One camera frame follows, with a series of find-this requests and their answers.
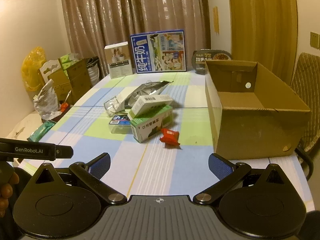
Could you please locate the black striped bag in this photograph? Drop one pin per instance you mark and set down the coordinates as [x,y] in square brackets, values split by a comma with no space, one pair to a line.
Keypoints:
[93,72]

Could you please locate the checked cloth desktop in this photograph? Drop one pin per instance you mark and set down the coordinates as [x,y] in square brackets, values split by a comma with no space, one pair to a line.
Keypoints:
[75,120]

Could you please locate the green tea box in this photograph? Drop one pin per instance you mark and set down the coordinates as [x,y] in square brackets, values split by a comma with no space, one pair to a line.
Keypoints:
[150,130]

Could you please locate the tall brown cardboard box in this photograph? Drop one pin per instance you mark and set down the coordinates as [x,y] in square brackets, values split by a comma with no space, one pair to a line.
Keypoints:
[78,80]

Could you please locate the green wet wipes pack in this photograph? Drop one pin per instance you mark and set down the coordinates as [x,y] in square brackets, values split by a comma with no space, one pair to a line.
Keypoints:
[41,130]

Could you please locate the person's left hand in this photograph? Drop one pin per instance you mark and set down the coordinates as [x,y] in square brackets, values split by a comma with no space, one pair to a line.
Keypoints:
[6,192]

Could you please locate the clear plastic box blue label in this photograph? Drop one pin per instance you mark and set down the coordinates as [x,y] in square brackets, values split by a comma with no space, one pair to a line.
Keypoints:
[117,125]

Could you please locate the silver foil bag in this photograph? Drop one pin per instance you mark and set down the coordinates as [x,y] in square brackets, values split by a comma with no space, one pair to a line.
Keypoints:
[145,90]

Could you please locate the blue illustrated milk carton box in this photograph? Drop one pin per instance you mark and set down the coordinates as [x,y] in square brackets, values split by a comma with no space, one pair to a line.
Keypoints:
[145,57]

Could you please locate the wall switch plate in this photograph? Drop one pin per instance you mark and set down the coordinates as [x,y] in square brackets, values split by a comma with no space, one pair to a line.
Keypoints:
[315,40]

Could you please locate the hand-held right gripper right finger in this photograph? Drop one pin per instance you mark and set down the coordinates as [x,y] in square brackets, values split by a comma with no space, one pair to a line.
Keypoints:
[220,167]

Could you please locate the small brown cardboard box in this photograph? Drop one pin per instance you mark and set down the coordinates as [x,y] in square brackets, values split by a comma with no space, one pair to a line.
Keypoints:
[60,85]

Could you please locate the crumpled silver bag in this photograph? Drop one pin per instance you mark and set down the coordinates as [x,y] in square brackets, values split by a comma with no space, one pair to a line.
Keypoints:
[46,102]

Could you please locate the yellowed wall sticker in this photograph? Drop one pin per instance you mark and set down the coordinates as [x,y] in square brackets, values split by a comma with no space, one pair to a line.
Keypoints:
[215,20]

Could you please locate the black instant rice bowl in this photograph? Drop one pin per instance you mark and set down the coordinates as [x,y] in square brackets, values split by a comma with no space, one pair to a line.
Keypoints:
[200,65]

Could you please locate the white box with green label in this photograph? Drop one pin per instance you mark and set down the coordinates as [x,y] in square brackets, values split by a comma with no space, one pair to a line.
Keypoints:
[147,102]

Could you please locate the white carved chair back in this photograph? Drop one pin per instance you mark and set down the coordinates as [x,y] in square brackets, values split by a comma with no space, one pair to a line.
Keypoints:
[51,66]

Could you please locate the green tissue packs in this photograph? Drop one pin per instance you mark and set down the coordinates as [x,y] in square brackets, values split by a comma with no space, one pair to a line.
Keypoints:
[68,58]

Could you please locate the brown shiny curtain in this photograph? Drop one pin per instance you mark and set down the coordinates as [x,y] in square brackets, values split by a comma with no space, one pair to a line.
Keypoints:
[112,17]

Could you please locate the padded patterned chair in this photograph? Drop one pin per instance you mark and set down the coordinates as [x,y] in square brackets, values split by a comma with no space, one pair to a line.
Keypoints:
[307,80]

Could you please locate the white product box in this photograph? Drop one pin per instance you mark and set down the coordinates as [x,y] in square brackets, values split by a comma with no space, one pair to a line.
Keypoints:
[120,67]

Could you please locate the red snack packet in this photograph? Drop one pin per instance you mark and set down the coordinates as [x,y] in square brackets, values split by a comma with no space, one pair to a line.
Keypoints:
[170,136]

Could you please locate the clear plastic packaging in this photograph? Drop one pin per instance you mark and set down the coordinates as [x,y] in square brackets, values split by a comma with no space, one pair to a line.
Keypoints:
[111,106]

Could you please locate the yellow plastic bag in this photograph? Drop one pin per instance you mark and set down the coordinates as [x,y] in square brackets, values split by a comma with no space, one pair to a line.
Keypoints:
[32,65]

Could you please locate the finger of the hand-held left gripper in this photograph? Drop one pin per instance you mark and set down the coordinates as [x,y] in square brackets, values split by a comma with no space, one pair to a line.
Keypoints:
[37,151]

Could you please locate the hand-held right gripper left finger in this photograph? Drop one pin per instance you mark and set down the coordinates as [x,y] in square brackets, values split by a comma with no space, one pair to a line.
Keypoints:
[101,165]

